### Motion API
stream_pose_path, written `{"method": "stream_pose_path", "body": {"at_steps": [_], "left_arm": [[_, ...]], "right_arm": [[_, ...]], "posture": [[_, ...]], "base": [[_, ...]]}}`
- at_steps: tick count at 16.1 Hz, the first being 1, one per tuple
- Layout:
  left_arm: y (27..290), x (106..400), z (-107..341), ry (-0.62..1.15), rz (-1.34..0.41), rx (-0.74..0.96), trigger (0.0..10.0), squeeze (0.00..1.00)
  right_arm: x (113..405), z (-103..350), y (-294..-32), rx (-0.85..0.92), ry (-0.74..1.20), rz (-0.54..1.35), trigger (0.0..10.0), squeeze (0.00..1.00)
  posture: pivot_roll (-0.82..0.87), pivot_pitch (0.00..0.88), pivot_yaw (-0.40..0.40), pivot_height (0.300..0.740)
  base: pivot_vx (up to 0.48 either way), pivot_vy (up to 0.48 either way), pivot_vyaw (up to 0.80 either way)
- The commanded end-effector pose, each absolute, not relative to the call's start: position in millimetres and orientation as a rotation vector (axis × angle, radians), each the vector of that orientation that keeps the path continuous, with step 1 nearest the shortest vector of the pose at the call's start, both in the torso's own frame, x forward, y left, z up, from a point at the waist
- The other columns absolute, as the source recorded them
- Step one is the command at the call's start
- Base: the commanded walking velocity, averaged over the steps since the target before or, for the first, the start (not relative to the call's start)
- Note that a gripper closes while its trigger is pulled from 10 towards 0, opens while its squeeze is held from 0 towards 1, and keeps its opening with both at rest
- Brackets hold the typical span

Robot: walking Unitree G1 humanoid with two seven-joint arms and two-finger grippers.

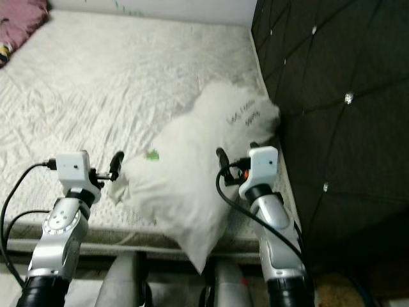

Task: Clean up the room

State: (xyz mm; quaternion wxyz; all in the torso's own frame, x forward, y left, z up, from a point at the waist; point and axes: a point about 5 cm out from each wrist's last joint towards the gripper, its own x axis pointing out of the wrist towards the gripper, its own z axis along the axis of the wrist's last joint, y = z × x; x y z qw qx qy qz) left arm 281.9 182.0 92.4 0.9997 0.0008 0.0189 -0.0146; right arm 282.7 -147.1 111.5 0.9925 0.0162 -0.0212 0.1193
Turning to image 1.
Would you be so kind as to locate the white pillow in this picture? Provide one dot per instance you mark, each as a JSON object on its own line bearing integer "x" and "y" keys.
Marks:
{"x": 185, "y": 179}

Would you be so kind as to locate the dark bed base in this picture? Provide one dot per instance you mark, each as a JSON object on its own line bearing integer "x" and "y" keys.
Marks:
{"x": 166, "y": 256}

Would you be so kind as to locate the silver robot right leg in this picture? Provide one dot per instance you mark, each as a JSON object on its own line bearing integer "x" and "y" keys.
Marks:
{"x": 227, "y": 291}

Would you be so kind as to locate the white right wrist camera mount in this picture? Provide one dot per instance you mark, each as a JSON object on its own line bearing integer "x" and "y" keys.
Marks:
{"x": 262, "y": 163}

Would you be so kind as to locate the silver robot leg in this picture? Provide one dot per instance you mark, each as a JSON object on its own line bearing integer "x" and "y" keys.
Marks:
{"x": 227, "y": 291}
{"x": 124, "y": 284}

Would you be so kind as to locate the purple cartoon print blanket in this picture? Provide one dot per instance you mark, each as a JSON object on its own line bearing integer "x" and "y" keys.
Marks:
{"x": 19, "y": 22}

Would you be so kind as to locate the silver robot left leg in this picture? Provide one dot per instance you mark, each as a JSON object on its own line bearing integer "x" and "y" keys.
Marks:
{"x": 124, "y": 284}

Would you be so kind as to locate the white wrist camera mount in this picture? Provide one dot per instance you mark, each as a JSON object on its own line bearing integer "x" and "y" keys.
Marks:
{"x": 73, "y": 166}
{"x": 262, "y": 163}

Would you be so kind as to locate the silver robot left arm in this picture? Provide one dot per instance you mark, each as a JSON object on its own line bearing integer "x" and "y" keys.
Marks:
{"x": 57, "y": 236}

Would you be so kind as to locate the white quilted mattress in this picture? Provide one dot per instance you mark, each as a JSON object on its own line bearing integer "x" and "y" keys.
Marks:
{"x": 102, "y": 83}

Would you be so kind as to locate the black tufted headboard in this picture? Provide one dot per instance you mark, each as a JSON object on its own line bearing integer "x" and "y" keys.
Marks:
{"x": 339, "y": 51}

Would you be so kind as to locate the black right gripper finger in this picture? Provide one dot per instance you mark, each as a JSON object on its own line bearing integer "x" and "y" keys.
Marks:
{"x": 223, "y": 164}

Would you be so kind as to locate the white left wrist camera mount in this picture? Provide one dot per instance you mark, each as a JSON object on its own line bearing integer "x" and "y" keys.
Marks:
{"x": 73, "y": 166}

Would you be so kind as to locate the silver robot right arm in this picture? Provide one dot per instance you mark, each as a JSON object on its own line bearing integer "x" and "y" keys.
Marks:
{"x": 278, "y": 230}

